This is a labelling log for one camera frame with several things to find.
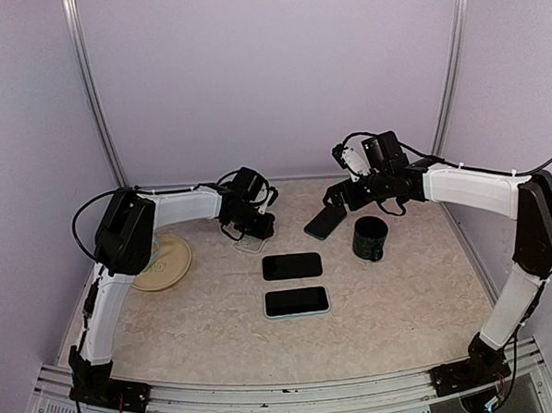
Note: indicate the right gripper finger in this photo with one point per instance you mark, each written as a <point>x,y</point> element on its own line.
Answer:
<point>338,208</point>
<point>334,196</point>

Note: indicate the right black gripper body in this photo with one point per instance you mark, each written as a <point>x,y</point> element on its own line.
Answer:
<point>357,198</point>

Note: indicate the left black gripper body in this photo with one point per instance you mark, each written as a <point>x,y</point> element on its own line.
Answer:
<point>251,225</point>

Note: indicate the black phone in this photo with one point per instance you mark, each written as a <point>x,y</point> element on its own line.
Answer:
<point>324,223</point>

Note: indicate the clear white phone case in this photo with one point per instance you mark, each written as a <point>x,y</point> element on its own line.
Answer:
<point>248,244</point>

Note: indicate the black phone front table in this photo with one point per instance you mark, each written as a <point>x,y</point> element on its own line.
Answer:
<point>297,300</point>

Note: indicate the light blue phone case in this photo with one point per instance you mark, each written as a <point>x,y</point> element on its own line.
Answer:
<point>298,314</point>

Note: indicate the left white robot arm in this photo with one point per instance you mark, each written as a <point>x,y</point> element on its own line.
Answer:
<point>123,242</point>

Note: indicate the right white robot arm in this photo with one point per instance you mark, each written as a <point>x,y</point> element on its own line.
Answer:
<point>382,171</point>

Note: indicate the light blue small case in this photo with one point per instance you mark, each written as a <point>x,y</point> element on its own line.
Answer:
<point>155,251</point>

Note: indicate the dark green mug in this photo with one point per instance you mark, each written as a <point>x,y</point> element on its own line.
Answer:
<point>369,238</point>

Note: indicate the beige round plate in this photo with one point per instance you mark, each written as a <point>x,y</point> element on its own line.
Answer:
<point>172,264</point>

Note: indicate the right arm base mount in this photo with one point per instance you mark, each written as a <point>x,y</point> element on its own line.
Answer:
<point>483,365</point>

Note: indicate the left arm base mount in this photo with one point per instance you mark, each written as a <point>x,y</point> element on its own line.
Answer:
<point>120,395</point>

